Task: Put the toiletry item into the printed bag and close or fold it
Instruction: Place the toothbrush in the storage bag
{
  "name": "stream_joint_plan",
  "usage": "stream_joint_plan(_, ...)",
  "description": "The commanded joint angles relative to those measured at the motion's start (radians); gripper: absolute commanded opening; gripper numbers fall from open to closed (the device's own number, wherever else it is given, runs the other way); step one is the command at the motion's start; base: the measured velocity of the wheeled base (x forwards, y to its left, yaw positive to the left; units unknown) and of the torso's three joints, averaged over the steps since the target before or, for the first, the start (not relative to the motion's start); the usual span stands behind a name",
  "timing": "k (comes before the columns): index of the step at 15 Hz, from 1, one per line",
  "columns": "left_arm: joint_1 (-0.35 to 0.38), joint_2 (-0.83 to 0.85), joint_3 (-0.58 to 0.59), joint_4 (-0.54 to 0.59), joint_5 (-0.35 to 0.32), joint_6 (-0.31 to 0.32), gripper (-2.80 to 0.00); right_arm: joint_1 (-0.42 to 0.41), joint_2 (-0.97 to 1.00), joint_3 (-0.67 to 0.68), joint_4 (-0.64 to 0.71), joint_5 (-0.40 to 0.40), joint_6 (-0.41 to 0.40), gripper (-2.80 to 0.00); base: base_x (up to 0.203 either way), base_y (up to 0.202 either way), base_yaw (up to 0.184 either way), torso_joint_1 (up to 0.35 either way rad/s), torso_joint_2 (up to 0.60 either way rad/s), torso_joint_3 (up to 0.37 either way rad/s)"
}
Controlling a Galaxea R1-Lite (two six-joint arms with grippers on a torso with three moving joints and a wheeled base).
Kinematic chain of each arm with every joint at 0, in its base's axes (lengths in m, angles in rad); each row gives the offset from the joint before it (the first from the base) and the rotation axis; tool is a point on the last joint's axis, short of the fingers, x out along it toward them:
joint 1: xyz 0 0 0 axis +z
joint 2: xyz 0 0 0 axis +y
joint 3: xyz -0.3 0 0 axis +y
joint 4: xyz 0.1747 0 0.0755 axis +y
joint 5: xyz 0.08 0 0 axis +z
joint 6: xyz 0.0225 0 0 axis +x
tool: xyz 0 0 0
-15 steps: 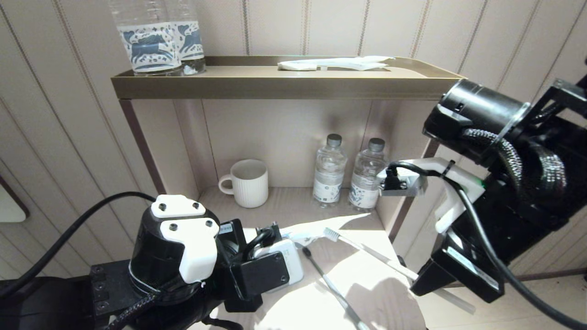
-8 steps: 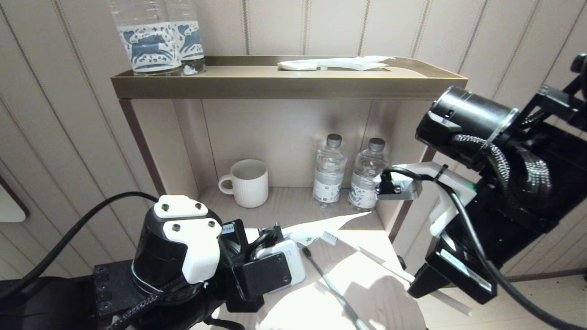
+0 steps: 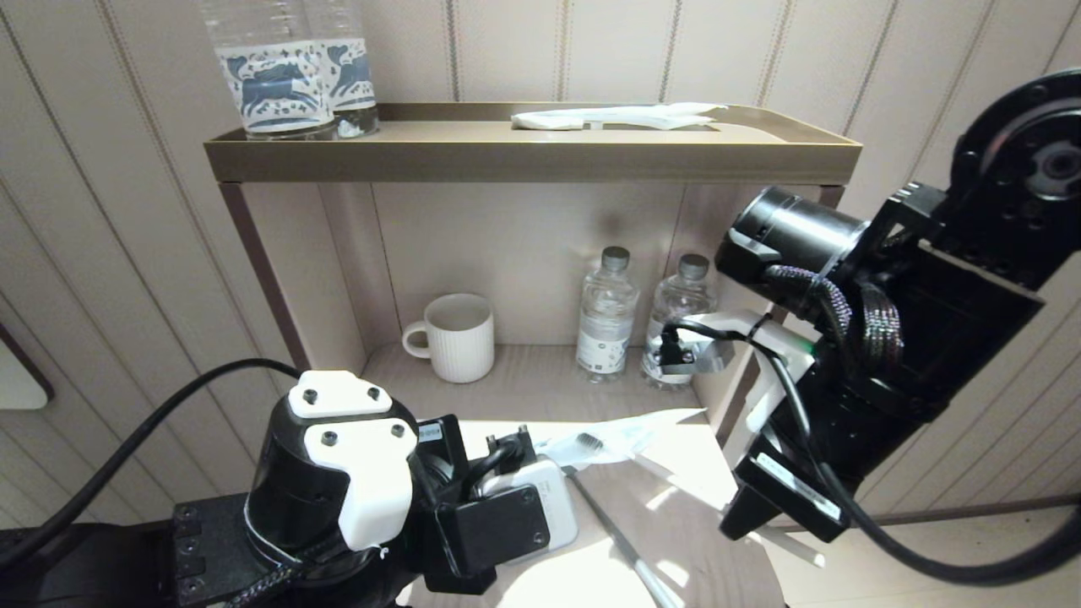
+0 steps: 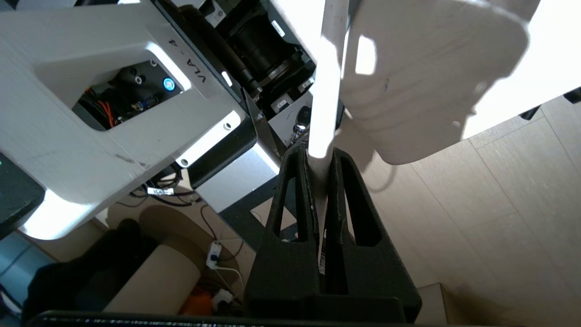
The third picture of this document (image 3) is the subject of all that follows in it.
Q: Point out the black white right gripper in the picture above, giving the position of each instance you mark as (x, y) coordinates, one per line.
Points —
(802, 485)

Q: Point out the white toothbrush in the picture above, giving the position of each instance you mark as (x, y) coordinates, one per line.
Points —
(795, 549)

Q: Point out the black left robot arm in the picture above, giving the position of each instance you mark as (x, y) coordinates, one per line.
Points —
(321, 490)

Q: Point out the grey toothbrush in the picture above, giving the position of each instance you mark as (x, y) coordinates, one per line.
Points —
(625, 545)

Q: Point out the small capped water bottle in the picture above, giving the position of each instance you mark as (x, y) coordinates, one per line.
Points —
(608, 312)
(676, 295)

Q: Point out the white ribbed mug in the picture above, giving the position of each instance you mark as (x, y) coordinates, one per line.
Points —
(460, 342)

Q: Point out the white packet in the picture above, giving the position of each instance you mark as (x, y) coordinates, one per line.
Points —
(650, 116)

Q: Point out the beige wooden shelf unit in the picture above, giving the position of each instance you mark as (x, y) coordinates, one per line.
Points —
(524, 160)

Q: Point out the white folded sachet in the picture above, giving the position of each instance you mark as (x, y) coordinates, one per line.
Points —
(546, 122)

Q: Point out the large horse-label water bottle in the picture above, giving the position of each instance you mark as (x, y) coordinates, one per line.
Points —
(355, 76)
(274, 84)

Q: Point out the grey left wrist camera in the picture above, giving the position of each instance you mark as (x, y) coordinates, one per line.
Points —
(540, 515)

